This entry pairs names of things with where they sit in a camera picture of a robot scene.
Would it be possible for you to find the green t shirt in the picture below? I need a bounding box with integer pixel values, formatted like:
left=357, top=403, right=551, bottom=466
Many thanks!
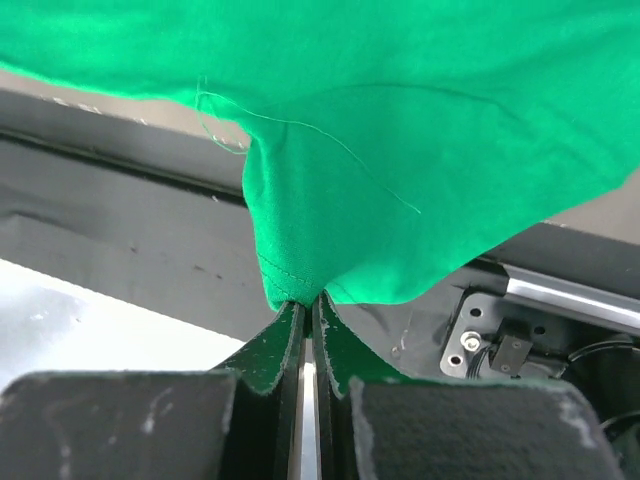
left=1, top=1, right=639, bottom=307

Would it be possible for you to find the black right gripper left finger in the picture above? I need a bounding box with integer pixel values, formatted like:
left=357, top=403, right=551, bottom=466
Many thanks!
left=1, top=302, right=306, bottom=479

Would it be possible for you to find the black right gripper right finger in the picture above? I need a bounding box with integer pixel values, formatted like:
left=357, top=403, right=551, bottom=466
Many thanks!
left=311, top=294, right=622, bottom=479

